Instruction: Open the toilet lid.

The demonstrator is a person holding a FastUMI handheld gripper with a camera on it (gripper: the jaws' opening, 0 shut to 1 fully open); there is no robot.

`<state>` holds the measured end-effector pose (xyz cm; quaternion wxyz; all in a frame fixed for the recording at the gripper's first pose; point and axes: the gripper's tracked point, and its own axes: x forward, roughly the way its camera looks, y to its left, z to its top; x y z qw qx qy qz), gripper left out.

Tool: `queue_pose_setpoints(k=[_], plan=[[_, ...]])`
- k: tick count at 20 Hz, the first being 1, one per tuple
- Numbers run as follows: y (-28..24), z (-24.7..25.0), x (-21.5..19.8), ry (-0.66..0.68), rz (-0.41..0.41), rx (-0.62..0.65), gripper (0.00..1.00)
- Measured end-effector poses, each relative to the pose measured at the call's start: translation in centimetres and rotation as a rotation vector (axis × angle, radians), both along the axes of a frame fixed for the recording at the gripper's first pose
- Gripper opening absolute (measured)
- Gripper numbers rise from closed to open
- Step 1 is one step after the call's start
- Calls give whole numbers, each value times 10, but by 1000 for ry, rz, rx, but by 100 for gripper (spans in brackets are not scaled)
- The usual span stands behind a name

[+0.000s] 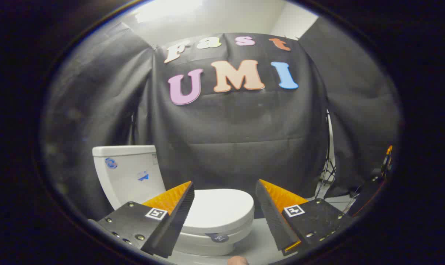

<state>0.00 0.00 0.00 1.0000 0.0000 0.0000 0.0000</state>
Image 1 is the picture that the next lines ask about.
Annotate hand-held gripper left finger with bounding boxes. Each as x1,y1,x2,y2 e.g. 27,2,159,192
88,180,195,259

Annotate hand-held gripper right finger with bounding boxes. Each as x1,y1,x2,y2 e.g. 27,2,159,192
255,179,355,257

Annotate black round lid pull tab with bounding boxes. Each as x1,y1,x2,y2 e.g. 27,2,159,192
205,233,229,243

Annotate white toilet lid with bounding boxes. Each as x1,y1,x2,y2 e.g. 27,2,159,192
181,189,255,236

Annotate white toilet bowl with seat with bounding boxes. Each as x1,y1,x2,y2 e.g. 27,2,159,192
173,220,254,257

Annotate white toilet tank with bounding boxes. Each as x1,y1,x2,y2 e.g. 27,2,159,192
92,145,166,210

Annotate dark device with orange edge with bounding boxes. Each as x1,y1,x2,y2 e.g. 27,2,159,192
349,145,394,218

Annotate black backdrop cloth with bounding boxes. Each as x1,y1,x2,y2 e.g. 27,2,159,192
42,17,401,221

